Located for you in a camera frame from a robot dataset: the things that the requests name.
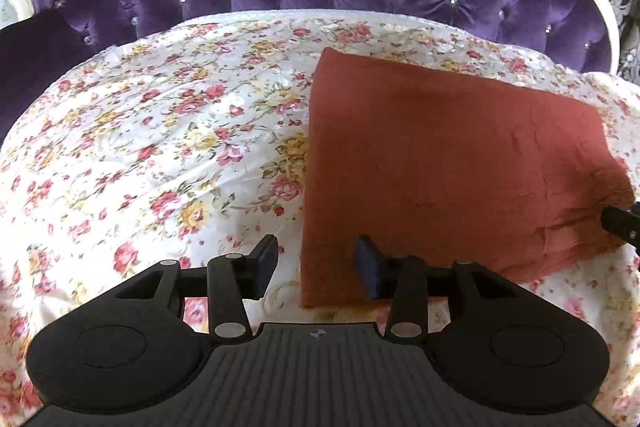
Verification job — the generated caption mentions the floral bed sheet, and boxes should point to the floral bed sheet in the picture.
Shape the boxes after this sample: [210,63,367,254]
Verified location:
[0,9,640,427]

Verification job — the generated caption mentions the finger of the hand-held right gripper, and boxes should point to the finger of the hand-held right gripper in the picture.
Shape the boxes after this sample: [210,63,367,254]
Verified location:
[600,201,640,254]

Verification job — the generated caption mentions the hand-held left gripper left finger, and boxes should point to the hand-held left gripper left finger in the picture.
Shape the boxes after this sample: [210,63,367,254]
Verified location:
[114,234,280,342]

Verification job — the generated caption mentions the red pants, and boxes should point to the red pants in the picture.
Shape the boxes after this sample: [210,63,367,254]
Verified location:
[299,47,637,311]

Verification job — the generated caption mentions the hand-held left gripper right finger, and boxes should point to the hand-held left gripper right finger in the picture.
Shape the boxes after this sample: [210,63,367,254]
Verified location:
[353,235,523,342]

